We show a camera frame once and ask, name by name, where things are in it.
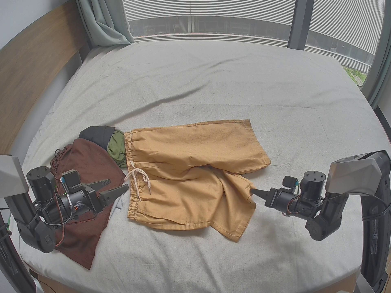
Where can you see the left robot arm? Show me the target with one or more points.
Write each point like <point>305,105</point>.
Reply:
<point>41,183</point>

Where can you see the green garment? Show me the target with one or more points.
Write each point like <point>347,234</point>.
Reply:
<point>117,148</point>

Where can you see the bed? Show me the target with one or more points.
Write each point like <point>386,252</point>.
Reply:
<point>213,87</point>

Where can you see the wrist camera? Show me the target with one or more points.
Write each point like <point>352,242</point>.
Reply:
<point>290,182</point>
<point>71,180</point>

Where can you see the window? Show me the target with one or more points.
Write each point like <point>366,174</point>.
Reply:
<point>213,5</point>

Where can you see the blue-green curtain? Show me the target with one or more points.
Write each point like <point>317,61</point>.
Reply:
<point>383,72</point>
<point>100,20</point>

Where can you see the brown shorts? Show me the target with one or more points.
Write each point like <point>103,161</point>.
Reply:
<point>88,169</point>

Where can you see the white garment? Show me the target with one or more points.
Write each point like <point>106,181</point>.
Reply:
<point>117,206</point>

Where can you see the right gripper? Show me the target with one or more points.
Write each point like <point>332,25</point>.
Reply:
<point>281,200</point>

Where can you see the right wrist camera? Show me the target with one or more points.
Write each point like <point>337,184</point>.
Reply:
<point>290,182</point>

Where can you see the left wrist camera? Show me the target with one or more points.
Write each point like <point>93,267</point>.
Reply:
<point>71,180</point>

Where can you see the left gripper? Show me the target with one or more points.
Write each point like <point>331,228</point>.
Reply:
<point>91,201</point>

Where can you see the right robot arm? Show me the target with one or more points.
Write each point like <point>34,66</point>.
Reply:
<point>351,172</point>

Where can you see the black garment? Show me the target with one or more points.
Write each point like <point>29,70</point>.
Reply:
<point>96,136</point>

